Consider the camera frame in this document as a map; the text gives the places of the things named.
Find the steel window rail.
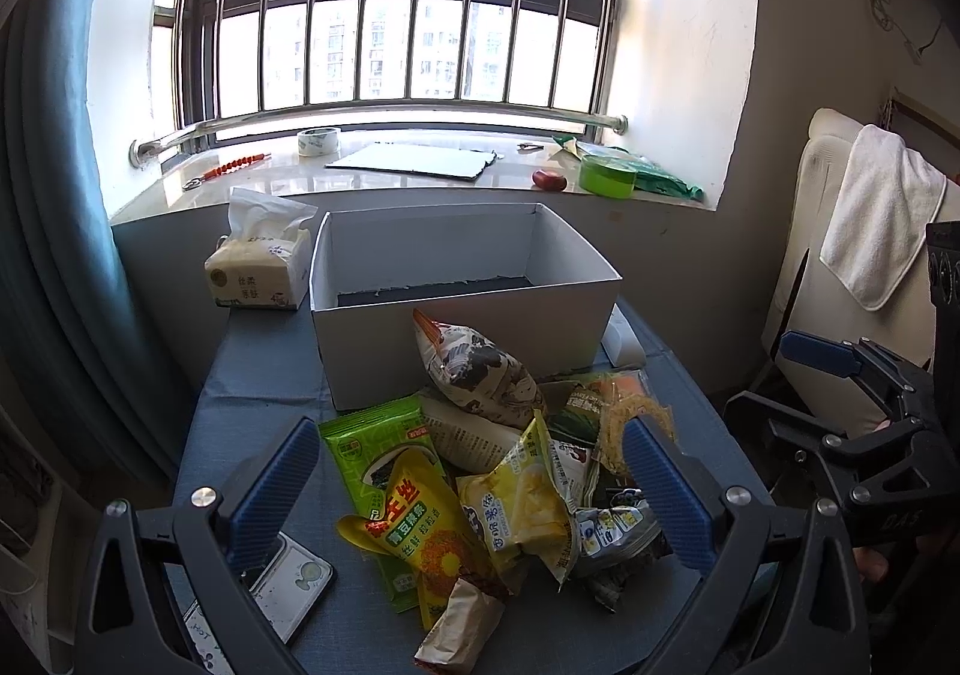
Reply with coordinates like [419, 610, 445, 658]
[128, 98, 628, 168]

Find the white remote device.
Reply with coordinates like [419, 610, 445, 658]
[601, 304, 646, 370]

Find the teal curtain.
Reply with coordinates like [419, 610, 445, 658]
[2, 0, 194, 488]

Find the black white snack bag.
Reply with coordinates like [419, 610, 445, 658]
[413, 310, 545, 430]

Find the brown paper snack bag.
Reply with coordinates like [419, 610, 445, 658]
[413, 579, 505, 673]

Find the green plastic bag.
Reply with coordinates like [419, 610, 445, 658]
[553, 134, 704, 202]

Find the green tape roll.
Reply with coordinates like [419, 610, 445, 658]
[578, 155, 636, 200]

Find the tissue pack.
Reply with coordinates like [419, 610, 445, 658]
[203, 187, 317, 310]

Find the red small object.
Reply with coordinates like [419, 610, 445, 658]
[532, 170, 568, 193]

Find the white printed tall snack bag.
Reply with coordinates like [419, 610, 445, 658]
[416, 392, 521, 473]

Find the yellow red snack bag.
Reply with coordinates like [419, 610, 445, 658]
[335, 449, 506, 631]

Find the white cardboard box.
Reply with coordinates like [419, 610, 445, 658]
[309, 202, 622, 412]

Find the green seaweed snack bag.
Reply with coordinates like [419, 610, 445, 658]
[317, 394, 452, 615]

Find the white towel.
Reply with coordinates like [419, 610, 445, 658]
[818, 124, 947, 311]

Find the black silver snack bag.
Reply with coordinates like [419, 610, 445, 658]
[571, 488, 672, 615]

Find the clear noodle snack pack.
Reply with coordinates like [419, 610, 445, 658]
[597, 394, 677, 480]

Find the clear tape roll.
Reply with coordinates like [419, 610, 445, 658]
[296, 127, 340, 158]

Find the pale yellow chip bag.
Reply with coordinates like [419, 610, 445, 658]
[457, 410, 578, 595]

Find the red bead string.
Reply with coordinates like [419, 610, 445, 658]
[181, 151, 274, 193]

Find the blue table cloth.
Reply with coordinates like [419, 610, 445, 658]
[167, 295, 778, 675]

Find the smartphone with white case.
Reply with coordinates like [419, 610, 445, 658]
[184, 532, 335, 673]

